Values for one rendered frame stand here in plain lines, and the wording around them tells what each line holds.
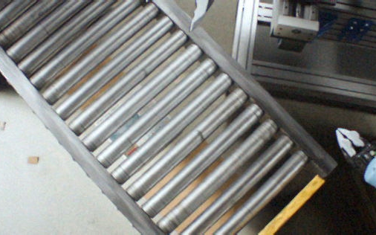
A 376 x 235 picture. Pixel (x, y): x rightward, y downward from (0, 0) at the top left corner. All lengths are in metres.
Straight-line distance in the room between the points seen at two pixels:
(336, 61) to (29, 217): 1.54
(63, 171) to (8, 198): 0.29
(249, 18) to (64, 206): 1.17
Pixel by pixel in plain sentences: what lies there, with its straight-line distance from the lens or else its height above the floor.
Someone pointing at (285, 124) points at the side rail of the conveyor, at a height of 0.80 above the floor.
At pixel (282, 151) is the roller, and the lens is 1.44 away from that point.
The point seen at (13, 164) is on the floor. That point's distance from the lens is 2.35.
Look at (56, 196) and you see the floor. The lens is 2.27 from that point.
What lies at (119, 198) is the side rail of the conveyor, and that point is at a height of 0.80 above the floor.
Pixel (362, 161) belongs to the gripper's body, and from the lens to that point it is 1.49.
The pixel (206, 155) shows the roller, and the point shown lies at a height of 0.80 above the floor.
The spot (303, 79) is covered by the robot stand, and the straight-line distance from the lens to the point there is 2.14.
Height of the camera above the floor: 2.19
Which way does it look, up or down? 75 degrees down
